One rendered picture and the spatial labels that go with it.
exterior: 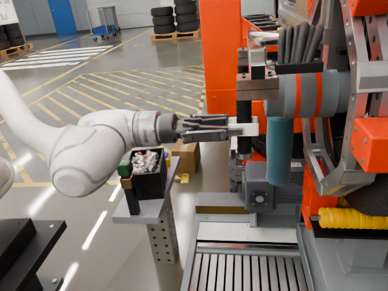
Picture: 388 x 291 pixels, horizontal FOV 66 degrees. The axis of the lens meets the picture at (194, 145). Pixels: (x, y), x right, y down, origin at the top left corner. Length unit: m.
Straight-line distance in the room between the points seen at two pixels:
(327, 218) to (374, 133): 0.41
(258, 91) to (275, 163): 0.45
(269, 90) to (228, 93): 0.66
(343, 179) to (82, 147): 0.54
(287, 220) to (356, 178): 0.90
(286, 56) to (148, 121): 0.34
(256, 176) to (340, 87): 0.59
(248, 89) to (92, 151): 0.35
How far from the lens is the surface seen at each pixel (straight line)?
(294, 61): 0.64
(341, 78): 0.86
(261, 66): 0.64
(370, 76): 0.63
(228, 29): 1.27
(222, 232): 1.52
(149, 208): 1.11
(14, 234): 1.37
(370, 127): 0.60
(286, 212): 1.60
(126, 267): 1.56
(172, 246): 1.44
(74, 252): 1.74
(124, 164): 0.97
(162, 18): 9.32
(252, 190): 1.30
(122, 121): 0.73
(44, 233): 1.43
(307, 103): 0.83
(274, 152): 1.05
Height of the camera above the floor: 1.12
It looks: 27 degrees down
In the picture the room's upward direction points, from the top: 6 degrees counter-clockwise
